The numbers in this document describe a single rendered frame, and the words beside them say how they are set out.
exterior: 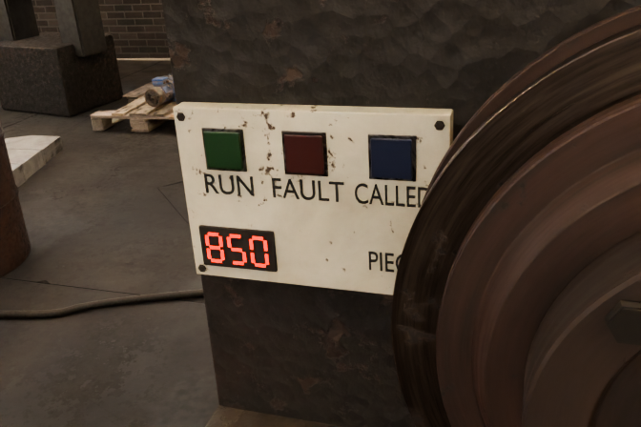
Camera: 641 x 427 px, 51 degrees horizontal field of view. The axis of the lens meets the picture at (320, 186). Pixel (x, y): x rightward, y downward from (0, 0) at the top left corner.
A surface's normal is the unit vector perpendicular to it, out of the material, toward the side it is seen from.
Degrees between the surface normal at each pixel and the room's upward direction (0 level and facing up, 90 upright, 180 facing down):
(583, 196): 50
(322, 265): 90
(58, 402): 0
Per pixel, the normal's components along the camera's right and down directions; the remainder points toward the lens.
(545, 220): -0.84, -0.38
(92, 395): -0.06, -0.93
